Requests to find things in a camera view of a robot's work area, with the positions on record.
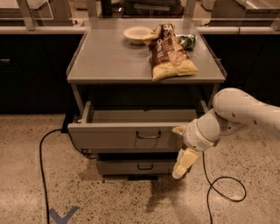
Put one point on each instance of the brown yellow chip bag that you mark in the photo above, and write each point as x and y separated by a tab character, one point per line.
167	56

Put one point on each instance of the dark counter right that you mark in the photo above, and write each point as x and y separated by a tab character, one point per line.
250	57

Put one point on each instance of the grey drawer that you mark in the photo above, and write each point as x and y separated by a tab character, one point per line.
131	131
135	163

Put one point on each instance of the grey drawer cabinet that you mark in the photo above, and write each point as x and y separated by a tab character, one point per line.
113	74

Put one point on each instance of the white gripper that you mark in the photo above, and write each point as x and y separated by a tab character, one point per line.
192	136

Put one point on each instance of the grey top drawer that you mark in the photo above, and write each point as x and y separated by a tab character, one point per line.
131	131

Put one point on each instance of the green snack packet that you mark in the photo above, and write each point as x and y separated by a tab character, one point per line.
187	41

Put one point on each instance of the white bowl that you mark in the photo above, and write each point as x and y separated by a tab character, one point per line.
135	34

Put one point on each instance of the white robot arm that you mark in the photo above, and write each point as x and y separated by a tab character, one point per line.
232	110

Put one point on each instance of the dark counter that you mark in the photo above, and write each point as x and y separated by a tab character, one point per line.
33	73
250	57

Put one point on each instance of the grey bottom drawer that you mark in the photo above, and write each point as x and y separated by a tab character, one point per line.
135	163

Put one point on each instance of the dark counter left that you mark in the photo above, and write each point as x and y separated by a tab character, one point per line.
33	73

